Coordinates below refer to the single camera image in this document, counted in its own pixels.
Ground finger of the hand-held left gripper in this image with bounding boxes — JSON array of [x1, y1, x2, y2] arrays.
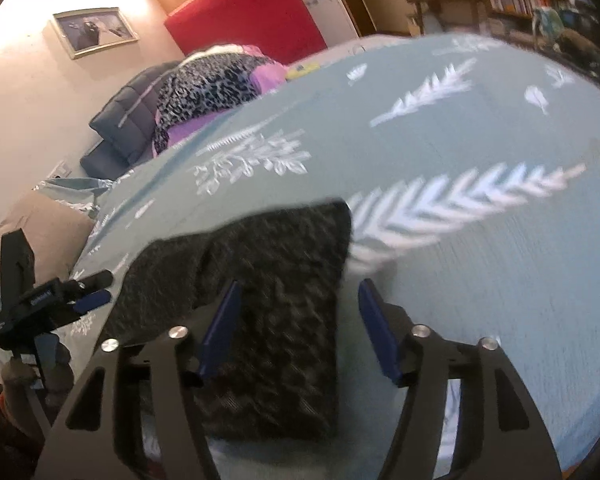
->
[[69, 269, 115, 295], [72, 288, 112, 314]]

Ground yellow cloth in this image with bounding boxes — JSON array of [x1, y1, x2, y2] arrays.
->
[[286, 62, 322, 81]]

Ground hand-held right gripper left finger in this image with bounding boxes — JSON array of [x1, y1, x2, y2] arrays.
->
[[35, 280, 244, 480]]

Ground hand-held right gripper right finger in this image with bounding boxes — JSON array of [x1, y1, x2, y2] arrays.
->
[[357, 278, 564, 480]]

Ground framed wall picture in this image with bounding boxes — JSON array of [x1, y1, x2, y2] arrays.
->
[[47, 7, 140, 60]]

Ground dark blue quilted duvet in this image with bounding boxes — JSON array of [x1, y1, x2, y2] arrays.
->
[[79, 60, 187, 182]]

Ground person's left hand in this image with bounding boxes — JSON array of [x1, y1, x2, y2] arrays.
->
[[2, 334, 74, 395]]

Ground red padded panel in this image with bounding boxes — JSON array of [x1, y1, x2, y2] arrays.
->
[[163, 0, 329, 69]]

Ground beige pillow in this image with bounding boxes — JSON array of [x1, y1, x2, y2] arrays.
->
[[0, 192, 97, 292]]

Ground purple blanket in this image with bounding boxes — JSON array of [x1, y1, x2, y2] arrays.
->
[[150, 44, 294, 159]]

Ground grey leopard print blanket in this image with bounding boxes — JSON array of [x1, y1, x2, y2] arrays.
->
[[152, 52, 272, 147]]

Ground white wardrobe door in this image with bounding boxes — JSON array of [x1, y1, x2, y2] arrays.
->
[[290, 0, 363, 51]]

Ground dark leopard print pants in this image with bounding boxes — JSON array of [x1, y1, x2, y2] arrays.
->
[[102, 200, 354, 442]]

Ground teal leaf print bedspread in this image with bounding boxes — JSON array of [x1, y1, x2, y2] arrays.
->
[[32, 32, 600, 480]]

